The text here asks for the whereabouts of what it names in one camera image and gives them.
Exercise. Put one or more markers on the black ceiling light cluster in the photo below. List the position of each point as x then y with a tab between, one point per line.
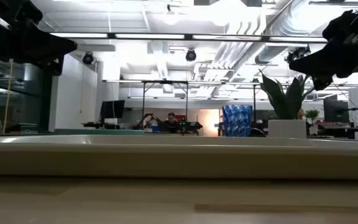
297	54

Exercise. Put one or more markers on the snake plant in white pot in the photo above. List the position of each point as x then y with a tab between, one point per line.
286	124

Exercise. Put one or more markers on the blue faceted cup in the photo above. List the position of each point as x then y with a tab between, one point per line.
237	121

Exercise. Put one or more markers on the small green potted plant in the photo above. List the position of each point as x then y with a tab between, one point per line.
312	116

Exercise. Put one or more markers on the black computer monitor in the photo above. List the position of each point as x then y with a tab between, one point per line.
112	109
336	112

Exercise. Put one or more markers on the beige plastic tray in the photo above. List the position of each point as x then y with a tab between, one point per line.
179	161

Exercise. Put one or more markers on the overhead LED light bar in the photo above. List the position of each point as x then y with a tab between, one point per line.
188	36

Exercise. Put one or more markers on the dark glass-front cabinet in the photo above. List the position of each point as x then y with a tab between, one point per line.
26	99

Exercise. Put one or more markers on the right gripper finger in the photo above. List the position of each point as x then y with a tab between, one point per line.
317	62
322	82

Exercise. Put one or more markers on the background black robot arm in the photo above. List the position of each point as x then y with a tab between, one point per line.
148	119
191	126

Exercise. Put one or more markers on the person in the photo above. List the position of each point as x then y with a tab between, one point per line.
171	123

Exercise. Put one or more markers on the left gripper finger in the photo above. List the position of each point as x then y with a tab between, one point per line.
56	46
57	66

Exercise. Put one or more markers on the black metal table frame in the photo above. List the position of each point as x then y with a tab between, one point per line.
165	82

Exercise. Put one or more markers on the black ceiling spotlight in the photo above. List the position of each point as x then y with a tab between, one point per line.
190	55
88	58

